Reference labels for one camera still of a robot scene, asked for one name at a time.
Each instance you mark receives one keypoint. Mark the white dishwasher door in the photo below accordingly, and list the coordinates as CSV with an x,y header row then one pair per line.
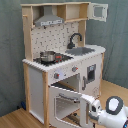
x,y
91,72

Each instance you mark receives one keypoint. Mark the white oven door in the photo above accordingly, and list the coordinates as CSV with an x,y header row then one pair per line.
x,y
63,102

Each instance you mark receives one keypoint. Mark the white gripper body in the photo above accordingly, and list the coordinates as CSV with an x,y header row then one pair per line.
x,y
90,107

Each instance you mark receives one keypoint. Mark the black toy stovetop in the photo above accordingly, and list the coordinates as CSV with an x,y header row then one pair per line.
x,y
58,59

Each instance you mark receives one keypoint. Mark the small steel pot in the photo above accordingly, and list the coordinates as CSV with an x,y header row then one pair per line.
x,y
48,55

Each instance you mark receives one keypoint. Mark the black toy faucet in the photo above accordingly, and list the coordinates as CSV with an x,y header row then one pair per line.
x,y
73,40

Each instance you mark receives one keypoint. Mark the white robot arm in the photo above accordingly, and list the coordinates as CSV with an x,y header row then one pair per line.
x,y
115,114

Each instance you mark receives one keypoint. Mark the grey toy sink basin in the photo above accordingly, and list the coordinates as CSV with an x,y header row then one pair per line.
x,y
79,51

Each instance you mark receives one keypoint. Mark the white microwave cabinet door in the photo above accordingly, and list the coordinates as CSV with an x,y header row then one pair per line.
x,y
97,11

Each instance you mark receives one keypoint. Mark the red stove knob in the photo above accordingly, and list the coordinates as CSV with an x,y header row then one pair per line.
x,y
56,75
74,68

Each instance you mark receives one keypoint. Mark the wooden toy kitchen unit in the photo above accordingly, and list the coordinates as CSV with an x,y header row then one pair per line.
x,y
39,78

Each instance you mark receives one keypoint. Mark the grey range hood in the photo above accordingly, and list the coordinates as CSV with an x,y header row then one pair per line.
x,y
48,18

